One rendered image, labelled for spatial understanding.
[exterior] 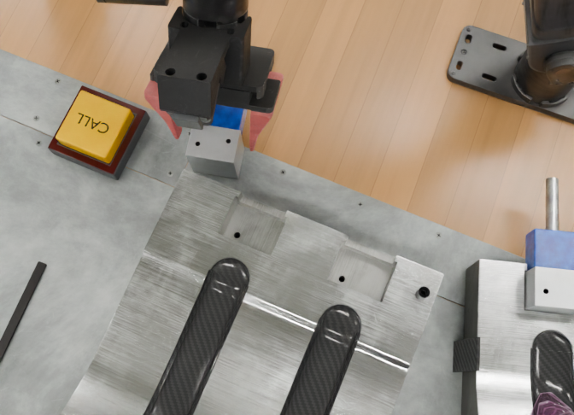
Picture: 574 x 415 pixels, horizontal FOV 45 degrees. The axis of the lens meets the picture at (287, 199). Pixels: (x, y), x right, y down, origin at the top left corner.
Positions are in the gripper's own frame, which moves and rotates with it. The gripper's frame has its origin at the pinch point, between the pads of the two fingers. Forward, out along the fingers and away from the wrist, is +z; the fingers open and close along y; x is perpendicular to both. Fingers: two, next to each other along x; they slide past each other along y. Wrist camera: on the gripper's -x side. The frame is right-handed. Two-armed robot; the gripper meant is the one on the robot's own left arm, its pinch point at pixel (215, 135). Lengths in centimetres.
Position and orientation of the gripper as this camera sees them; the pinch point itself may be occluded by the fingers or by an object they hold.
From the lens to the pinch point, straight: 71.4
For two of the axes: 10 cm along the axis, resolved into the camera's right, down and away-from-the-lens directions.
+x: 1.6, -6.9, 7.1
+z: -0.7, 7.1, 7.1
